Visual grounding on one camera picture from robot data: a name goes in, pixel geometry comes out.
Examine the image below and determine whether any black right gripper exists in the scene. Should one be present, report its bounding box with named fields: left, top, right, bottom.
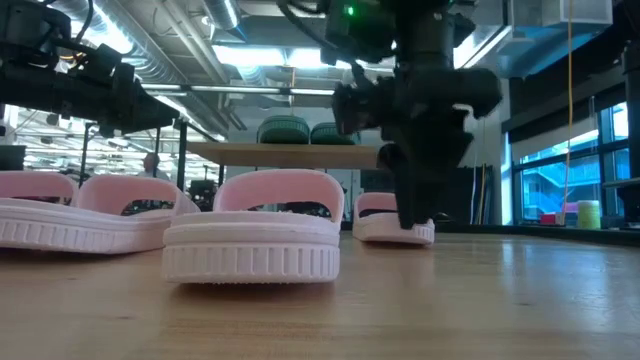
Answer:
left=377, top=110, right=475, bottom=232

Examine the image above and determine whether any pink rubber slide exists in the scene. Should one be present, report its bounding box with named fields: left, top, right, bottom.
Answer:
left=0, top=173, right=202, bottom=255
left=0, top=170, right=80, bottom=207
left=161, top=168, right=347, bottom=285
left=351, top=191, right=436, bottom=246

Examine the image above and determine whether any green rubber slide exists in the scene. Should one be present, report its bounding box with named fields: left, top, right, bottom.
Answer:
left=309, top=121, right=362, bottom=146
left=256, top=114, right=312, bottom=146

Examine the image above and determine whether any yellow-green spool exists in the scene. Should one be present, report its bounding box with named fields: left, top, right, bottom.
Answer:
left=577, top=199, right=602, bottom=231

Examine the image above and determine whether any person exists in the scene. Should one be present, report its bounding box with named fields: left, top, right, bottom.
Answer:
left=137, top=152, right=171, bottom=181

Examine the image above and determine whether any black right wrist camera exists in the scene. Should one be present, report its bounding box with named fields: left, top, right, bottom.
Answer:
left=332, top=82, right=397, bottom=140

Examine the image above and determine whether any wooden shelf black metal frame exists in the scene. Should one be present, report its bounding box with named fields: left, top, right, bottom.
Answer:
left=174, top=118, right=401, bottom=194

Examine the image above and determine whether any yellow hanging cord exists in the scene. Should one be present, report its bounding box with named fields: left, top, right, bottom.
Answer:
left=562, top=0, right=575, bottom=226

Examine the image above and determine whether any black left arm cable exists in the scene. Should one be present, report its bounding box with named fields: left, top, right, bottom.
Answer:
left=74, top=0, right=97, bottom=45

